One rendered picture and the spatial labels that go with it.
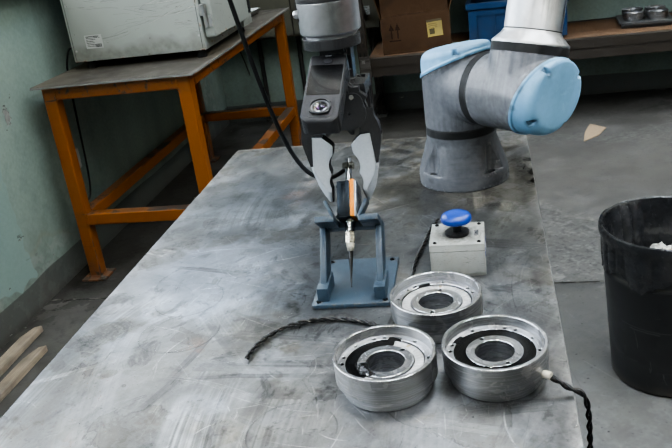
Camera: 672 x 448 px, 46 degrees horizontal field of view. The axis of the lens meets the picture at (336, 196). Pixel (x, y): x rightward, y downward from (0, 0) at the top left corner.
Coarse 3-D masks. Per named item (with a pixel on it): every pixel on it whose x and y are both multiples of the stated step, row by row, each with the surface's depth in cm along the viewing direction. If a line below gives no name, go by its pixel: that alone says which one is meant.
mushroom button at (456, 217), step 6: (450, 210) 103; (456, 210) 102; (462, 210) 102; (444, 216) 101; (450, 216) 101; (456, 216) 101; (462, 216) 101; (468, 216) 101; (444, 222) 101; (450, 222) 100; (456, 222) 100; (462, 222) 100; (468, 222) 101; (456, 228) 102
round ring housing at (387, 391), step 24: (360, 336) 84; (384, 336) 84; (408, 336) 84; (336, 360) 79; (360, 360) 81; (384, 360) 82; (408, 360) 79; (432, 360) 77; (360, 384) 76; (384, 384) 75; (408, 384) 75; (432, 384) 80; (384, 408) 77
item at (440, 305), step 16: (432, 272) 94; (448, 272) 94; (400, 288) 93; (416, 288) 94; (464, 288) 92; (480, 288) 89; (400, 304) 90; (416, 304) 90; (432, 304) 92; (448, 304) 92; (480, 304) 88; (400, 320) 88; (416, 320) 86; (432, 320) 85; (448, 320) 85; (432, 336) 87
